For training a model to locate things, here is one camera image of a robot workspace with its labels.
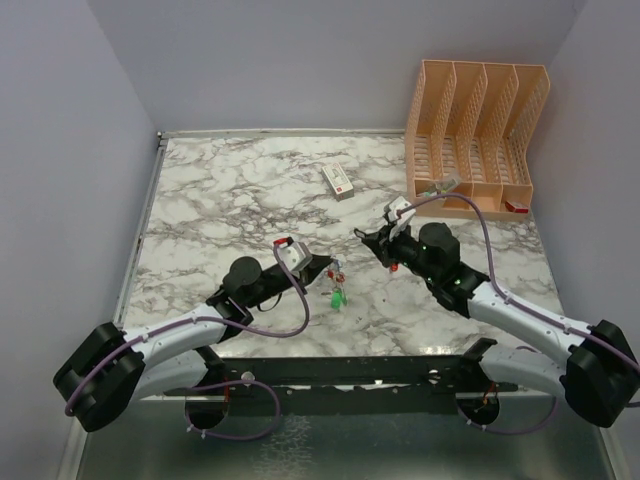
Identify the clear bag of items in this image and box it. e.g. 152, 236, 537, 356
423, 172, 461, 197

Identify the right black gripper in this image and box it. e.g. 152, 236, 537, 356
365, 219, 439, 284

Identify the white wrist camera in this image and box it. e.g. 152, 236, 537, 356
383, 196, 415, 241
274, 237, 313, 274

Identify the small white cardboard box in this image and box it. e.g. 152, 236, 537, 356
321, 163, 355, 201

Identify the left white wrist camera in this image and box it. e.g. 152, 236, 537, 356
274, 237, 313, 274

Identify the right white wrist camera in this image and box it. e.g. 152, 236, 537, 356
383, 196, 415, 241

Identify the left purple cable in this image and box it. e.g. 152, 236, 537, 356
64, 242, 311, 441

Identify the purple cable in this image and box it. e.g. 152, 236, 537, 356
394, 194, 640, 435
64, 242, 311, 441

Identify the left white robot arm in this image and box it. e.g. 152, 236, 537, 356
53, 240, 334, 432

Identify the aluminium rail frame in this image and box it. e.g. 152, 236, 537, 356
54, 130, 171, 480

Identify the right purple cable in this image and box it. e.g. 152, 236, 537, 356
394, 194, 640, 435

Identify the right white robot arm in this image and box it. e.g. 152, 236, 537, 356
354, 223, 639, 427

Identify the orange plastic file organizer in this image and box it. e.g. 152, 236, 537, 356
405, 60, 551, 221

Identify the black metal base frame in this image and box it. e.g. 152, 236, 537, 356
169, 339, 516, 423

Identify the small red box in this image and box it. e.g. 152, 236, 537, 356
504, 200, 529, 214

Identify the green key tag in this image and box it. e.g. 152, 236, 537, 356
330, 289, 346, 310

